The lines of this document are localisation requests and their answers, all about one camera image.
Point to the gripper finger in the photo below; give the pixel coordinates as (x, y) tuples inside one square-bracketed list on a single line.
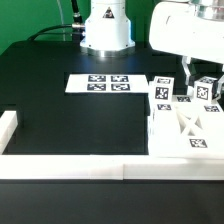
[(189, 70), (219, 84)]

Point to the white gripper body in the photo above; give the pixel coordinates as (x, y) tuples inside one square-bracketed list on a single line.
[(176, 29)]

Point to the white nut cube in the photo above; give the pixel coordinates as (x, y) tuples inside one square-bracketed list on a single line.
[(163, 88), (205, 89)]

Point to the white chair back frame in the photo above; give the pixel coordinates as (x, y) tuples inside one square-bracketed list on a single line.
[(184, 128)]

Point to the white U-shaped fence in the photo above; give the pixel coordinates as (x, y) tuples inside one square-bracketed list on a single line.
[(99, 167)]

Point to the white marker base plate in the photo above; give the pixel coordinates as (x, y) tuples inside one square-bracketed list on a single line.
[(106, 83)]

